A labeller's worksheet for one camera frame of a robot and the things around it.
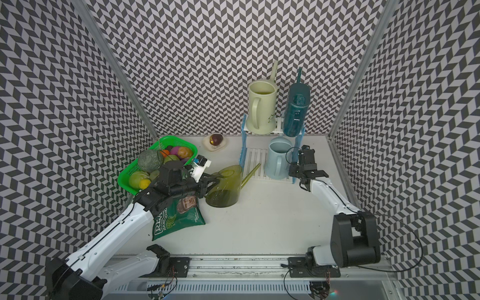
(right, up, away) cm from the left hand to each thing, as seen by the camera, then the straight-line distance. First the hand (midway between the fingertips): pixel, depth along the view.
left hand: (216, 181), depth 73 cm
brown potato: (-22, +11, +26) cm, 36 cm away
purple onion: (-30, +12, +32) cm, 45 cm away
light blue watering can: (+25, +7, +7) cm, 27 cm away
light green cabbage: (-30, +9, +28) cm, 42 cm away
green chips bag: (-17, -16, +9) cm, 25 cm away
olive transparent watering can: (+4, -6, +8) cm, 11 cm away
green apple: (-34, +1, +18) cm, 38 cm away
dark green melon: (-35, +8, +18) cm, 40 cm away
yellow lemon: (-36, -3, +13) cm, 39 cm away
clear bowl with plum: (-8, +18, +38) cm, 43 cm away
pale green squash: (-43, -1, +18) cm, 46 cm away
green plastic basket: (-37, +17, +32) cm, 52 cm away
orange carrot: (-34, +12, +32) cm, 48 cm away
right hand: (+36, +3, +16) cm, 39 cm away
